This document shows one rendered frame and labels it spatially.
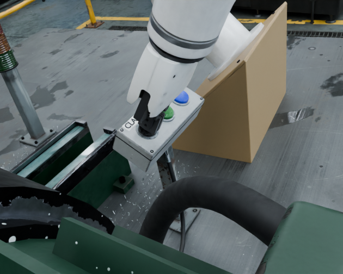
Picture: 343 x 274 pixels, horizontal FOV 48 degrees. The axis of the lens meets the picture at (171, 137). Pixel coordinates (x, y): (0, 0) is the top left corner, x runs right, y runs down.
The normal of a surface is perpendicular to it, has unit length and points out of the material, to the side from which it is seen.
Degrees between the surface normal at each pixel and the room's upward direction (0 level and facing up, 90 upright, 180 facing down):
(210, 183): 28
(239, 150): 90
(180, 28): 97
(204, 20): 111
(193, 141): 90
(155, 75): 87
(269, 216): 21
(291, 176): 0
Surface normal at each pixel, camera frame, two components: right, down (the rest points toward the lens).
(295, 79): -0.16, -0.80
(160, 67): -0.33, 0.53
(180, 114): 0.26, -0.60
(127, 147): -0.52, 0.57
